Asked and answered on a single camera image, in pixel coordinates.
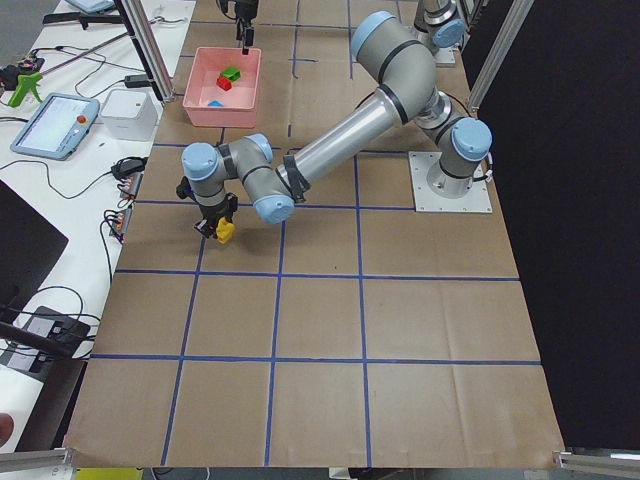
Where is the yellow toy block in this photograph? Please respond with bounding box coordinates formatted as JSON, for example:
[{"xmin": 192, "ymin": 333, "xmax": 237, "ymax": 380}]
[{"xmin": 215, "ymin": 217, "xmax": 236, "ymax": 244}]

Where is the green handled grabber tool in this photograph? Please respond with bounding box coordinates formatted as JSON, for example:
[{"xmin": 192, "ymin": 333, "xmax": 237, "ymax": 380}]
[{"xmin": 8, "ymin": 72, "xmax": 43, "ymax": 108}]

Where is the black power adapter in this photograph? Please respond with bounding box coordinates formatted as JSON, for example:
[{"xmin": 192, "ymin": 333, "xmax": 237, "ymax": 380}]
[{"xmin": 123, "ymin": 74, "xmax": 150, "ymax": 89}]

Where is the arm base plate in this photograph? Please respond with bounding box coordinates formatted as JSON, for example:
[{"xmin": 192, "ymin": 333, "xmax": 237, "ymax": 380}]
[{"xmin": 408, "ymin": 151, "xmax": 493, "ymax": 214}]

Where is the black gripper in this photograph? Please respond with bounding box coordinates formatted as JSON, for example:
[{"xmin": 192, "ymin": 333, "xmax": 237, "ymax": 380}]
[
  {"xmin": 194, "ymin": 193, "xmax": 238, "ymax": 239},
  {"xmin": 234, "ymin": 0, "xmax": 259, "ymax": 54}
]

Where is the pink plastic box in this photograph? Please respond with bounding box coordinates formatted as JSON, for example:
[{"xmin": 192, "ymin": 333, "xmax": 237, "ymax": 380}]
[{"xmin": 182, "ymin": 47, "xmax": 262, "ymax": 128}]

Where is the red toy block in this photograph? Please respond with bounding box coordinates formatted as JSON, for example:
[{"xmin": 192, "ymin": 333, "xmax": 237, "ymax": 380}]
[{"xmin": 216, "ymin": 75, "xmax": 233, "ymax": 91}]

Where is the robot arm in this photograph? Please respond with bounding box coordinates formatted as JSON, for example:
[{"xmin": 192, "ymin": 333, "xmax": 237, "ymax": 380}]
[
  {"xmin": 217, "ymin": 0, "xmax": 466, "ymax": 54},
  {"xmin": 176, "ymin": 11, "xmax": 492, "ymax": 243}
]

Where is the white square device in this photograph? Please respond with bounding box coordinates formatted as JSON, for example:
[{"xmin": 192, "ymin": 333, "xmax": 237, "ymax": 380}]
[{"xmin": 100, "ymin": 89, "xmax": 158, "ymax": 141}]

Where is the green toy block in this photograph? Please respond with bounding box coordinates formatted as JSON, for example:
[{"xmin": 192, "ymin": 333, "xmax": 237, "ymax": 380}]
[{"xmin": 220, "ymin": 66, "xmax": 241, "ymax": 82}]

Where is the aluminium frame post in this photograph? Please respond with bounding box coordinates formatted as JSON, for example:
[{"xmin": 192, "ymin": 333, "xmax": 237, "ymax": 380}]
[{"xmin": 114, "ymin": 0, "xmax": 175, "ymax": 104}]

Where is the teach pendant tablet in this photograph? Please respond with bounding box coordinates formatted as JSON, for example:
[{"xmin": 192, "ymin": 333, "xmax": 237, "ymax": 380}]
[{"xmin": 10, "ymin": 93, "xmax": 101, "ymax": 161}]

